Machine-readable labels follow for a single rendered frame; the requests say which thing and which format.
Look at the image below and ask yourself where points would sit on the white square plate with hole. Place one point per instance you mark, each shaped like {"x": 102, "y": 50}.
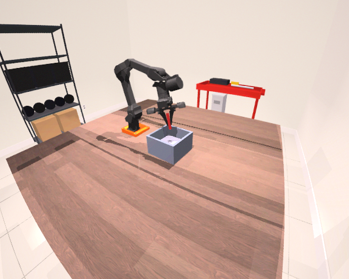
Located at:
{"x": 170, "y": 139}

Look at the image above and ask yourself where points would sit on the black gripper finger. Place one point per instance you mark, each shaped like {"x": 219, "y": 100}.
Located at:
{"x": 164, "y": 117}
{"x": 171, "y": 115}

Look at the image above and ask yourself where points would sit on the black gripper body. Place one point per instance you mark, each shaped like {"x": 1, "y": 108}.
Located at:
{"x": 172, "y": 107}

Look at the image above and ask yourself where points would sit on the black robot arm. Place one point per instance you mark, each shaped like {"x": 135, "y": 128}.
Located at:
{"x": 134, "y": 112}

